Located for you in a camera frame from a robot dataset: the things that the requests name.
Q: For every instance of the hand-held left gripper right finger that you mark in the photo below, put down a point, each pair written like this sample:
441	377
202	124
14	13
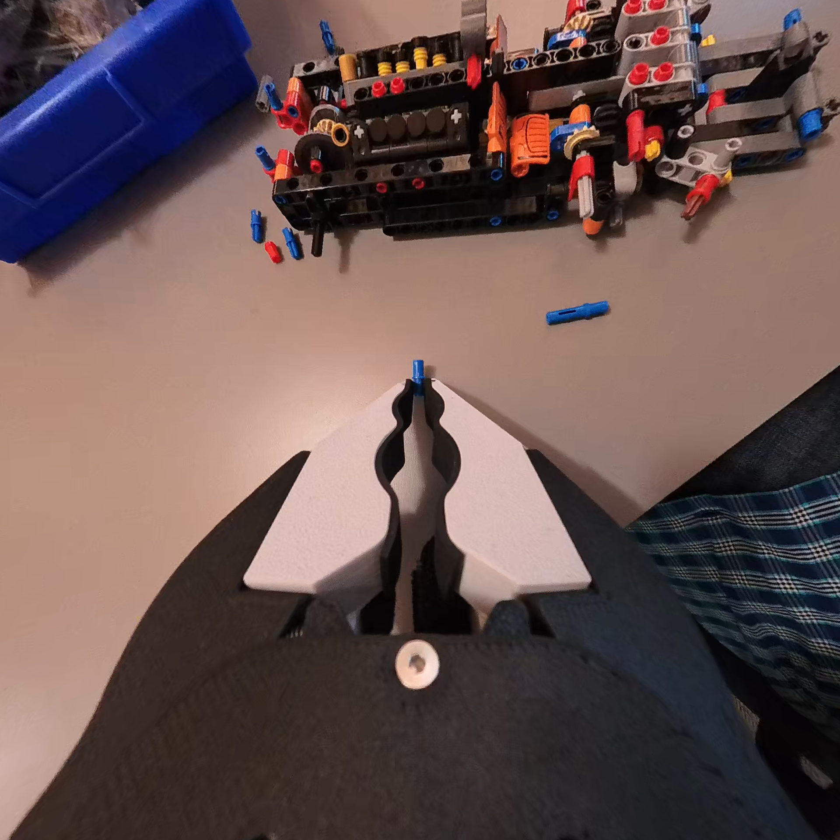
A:
512	525

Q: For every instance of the person's dark clothing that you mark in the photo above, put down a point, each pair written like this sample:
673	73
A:
787	433

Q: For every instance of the grey lego pin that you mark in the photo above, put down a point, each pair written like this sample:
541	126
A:
264	92

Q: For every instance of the blue plastic bin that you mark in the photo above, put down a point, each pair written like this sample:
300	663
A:
131	118

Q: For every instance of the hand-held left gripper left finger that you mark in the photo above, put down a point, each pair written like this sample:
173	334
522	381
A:
328	512

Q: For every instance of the long blue lego pin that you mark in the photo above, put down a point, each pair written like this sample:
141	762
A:
577	312

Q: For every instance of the black lego pin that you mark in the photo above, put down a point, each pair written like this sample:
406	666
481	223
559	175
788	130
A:
318	241

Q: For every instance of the person's plaid shirt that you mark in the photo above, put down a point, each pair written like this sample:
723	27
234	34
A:
754	558

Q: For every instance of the red lego pin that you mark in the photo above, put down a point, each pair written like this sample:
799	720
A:
272	252

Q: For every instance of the partly built lego model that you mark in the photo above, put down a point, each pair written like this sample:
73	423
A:
420	124

